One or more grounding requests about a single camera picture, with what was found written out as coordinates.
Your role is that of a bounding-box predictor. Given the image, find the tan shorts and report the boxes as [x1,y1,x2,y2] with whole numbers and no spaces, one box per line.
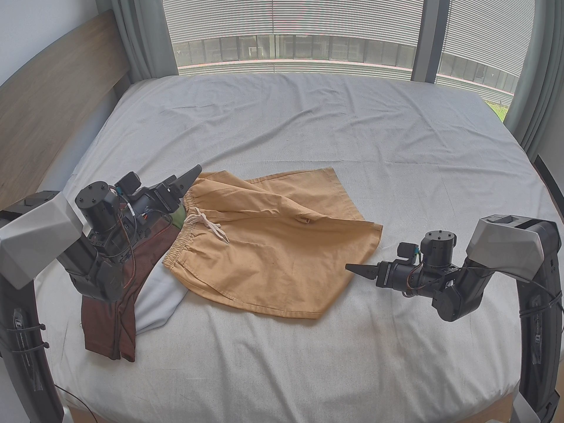
[162,168,384,321]

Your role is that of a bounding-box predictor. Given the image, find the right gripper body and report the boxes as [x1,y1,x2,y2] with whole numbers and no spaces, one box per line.
[375,258,416,291]

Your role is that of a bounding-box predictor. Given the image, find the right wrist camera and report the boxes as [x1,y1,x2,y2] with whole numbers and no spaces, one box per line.
[398,242,419,266]

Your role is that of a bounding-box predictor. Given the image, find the grey-green curtain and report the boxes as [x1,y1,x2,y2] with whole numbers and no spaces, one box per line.
[502,0,564,163]
[90,0,179,83]

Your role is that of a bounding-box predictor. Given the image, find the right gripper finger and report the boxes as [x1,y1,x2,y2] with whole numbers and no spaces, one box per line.
[345,262,378,282]

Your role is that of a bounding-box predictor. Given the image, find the pale grey garment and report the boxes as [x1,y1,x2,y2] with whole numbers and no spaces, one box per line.
[132,260,189,336]

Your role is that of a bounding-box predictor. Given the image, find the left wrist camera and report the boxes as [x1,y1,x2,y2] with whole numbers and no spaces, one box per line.
[115,171,143,197]

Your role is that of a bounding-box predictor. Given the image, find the brown garment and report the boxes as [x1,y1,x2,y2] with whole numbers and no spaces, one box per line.
[80,217,186,363]

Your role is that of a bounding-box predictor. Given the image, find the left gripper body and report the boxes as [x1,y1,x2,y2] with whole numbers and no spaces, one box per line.
[130,178,187,220]

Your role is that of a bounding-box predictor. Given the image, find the window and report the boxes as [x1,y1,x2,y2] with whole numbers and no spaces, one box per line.
[159,0,537,105]

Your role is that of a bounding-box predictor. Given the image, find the green garment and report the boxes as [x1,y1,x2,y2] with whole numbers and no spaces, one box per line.
[169,205,189,231]

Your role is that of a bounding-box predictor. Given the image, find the bed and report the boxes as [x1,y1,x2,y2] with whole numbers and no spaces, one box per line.
[0,9,564,423]

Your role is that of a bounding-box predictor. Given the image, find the black cable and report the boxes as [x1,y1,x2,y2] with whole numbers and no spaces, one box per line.
[53,385,96,423]

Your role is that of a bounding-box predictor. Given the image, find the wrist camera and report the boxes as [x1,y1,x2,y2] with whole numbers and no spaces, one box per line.
[398,242,419,266]
[115,171,143,197]

